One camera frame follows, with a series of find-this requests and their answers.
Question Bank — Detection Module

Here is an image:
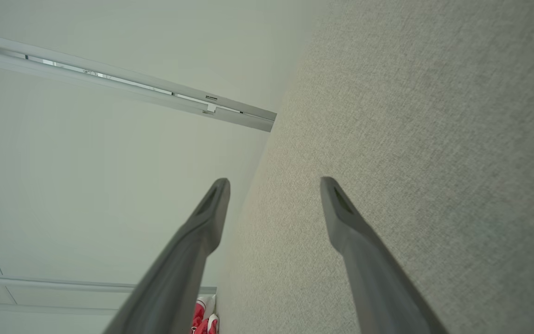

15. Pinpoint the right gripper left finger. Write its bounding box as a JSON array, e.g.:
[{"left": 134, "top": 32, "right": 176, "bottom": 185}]
[{"left": 102, "top": 178, "right": 231, "bottom": 334}]

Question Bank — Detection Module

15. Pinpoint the red white jersey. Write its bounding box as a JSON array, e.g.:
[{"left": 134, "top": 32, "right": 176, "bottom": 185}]
[{"left": 191, "top": 297, "right": 220, "bottom": 334}]

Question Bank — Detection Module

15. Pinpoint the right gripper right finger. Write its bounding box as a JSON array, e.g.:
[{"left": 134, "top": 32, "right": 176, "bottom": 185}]
[{"left": 320, "top": 176, "right": 449, "bottom": 334}]

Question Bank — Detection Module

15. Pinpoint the grey metal partition post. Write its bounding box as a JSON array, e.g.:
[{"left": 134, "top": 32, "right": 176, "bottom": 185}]
[{"left": 0, "top": 30, "right": 277, "bottom": 133}]

